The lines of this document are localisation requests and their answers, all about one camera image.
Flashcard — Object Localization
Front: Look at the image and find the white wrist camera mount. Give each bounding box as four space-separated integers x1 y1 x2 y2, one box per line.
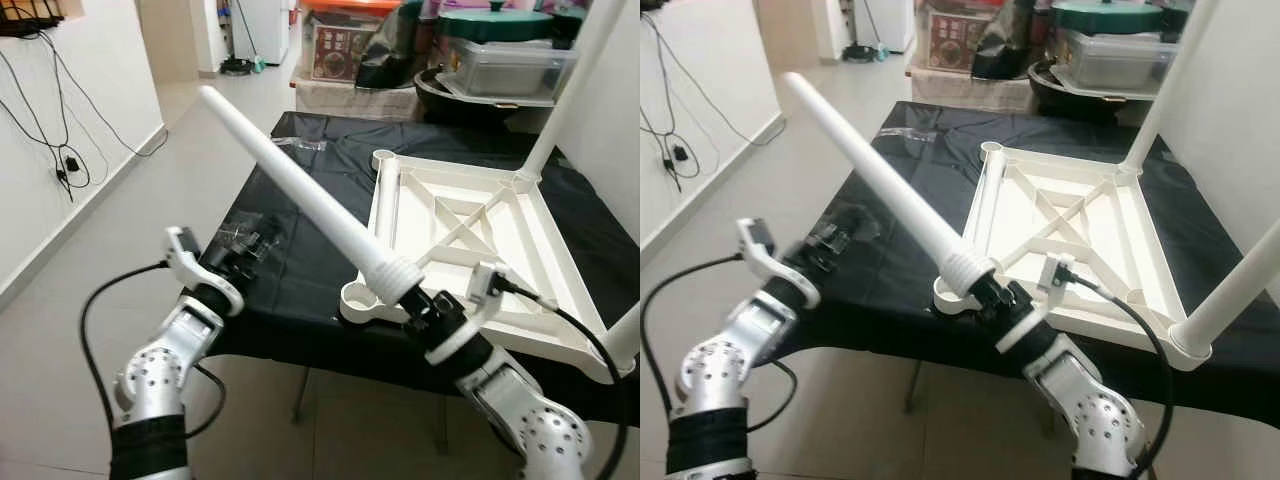
995 252 1076 356
425 262 513 366
735 218 821 309
163 226 246 317

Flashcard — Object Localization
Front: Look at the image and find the cloth covered low bench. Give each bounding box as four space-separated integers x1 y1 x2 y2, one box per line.
908 68 1036 111
293 78 421 121

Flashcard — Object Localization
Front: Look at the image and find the white children table top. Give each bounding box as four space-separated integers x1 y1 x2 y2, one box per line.
932 140 1216 373
340 148 641 386

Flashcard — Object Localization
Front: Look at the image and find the thin hanging wall cable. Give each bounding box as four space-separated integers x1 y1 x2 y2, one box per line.
40 30 169 159
640 15 701 191
650 12 786 146
0 45 91 201

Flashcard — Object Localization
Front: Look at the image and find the black table cloth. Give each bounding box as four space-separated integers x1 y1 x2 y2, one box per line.
770 100 1280 431
205 110 641 426

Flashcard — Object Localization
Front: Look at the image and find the clear plastic storage box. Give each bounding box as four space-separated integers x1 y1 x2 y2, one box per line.
1055 28 1181 93
440 38 579 101

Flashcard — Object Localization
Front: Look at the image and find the orange lid storage box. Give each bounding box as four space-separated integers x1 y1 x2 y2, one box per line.
305 0 401 83
925 0 1011 73

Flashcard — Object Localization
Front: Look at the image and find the green lid container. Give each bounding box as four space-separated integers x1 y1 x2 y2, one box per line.
1052 0 1166 33
437 3 556 43

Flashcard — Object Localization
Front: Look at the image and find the black bag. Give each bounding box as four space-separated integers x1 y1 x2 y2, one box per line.
355 0 436 89
972 0 1051 81

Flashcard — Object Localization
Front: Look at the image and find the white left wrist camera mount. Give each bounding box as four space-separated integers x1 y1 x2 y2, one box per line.
735 218 821 309
163 226 246 317

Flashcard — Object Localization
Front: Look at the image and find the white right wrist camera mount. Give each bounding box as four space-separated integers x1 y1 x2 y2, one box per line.
995 252 1076 356
425 262 513 366

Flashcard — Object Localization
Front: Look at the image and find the dark wall shelf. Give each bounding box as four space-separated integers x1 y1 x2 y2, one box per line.
0 0 66 39

